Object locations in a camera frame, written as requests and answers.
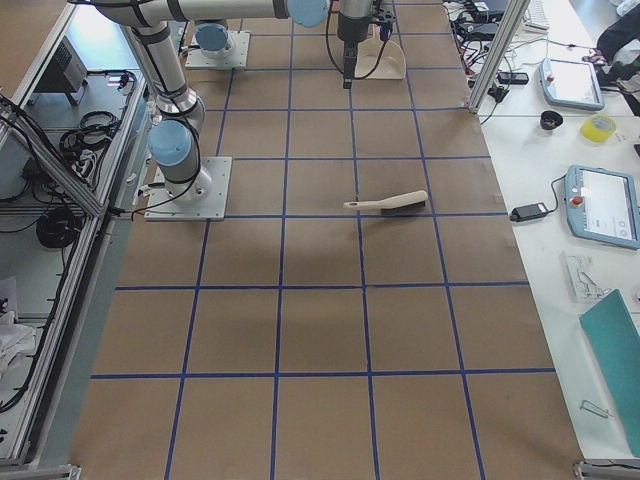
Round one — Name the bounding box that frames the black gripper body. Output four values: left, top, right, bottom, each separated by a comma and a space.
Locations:
337, 0, 373, 42

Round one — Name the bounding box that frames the beige plastic dustpan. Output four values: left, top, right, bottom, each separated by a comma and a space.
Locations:
355, 25, 406, 80

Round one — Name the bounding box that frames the beige hand brush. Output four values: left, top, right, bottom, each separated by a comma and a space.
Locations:
342, 190, 428, 215

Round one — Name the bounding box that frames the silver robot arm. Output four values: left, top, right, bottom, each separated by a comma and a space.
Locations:
88, 1, 333, 205
194, 23, 234, 60

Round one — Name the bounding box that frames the far teach pendant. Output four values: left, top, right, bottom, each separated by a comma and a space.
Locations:
538, 58, 604, 111

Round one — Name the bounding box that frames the teach pendant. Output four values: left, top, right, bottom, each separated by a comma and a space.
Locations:
564, 165, 639, 250
538, 58, 604, 111

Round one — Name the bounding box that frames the black power adapter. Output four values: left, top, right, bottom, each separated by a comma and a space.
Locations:
509, 202, 550, 223

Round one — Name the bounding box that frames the yellow tape roll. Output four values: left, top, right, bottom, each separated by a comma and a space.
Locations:
580, 114, 617, 143

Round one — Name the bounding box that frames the grey control box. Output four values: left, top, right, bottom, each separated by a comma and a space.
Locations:
34, 36, 88, 106

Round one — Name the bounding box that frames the near teach pendant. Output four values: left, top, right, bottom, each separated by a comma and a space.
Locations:
564, 165, 639, 250

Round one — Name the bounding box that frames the clear plastic packet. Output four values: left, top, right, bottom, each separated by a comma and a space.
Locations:
562, 252, 612, 303

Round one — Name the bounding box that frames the teal board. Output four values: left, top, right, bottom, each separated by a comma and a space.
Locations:
579, 290, 639, 457

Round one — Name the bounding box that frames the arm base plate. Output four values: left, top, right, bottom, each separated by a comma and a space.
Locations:
185, 31, 251, 70
144, 157, 232, 221

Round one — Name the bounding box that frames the aluminium frame post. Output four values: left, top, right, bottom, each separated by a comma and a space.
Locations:
468, 0, 529, 114

